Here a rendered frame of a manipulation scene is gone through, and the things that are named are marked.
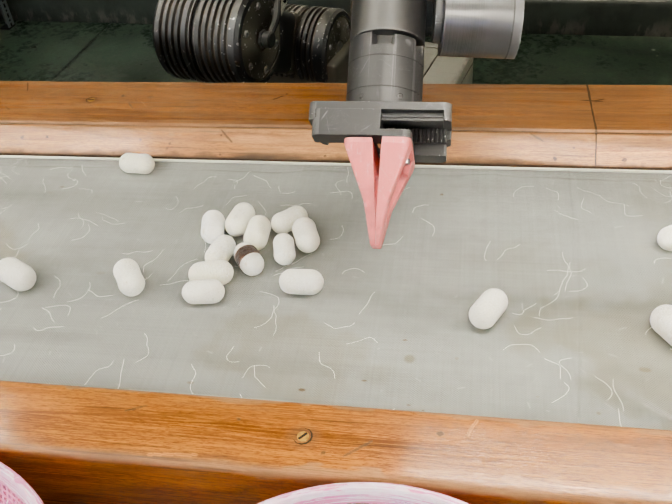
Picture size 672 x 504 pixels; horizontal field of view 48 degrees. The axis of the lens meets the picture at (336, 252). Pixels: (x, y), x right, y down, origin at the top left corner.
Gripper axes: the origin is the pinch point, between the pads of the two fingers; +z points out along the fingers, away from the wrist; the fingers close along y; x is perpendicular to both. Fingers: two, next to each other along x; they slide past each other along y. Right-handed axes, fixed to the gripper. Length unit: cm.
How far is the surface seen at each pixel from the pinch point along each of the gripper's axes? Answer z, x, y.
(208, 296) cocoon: 4.9, 1.0, -12.6
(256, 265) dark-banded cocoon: 2.1, 3.2, -9.7
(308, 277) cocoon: 3.0, 1.8, -5.2
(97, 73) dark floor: -84, 175, -116
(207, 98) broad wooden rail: -17.1, 18.0, -20.3
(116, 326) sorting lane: 7.6, 0.4, -19.5
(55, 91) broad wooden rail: -18.1, 18.9, -37.8
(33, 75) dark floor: -82, 174, -138
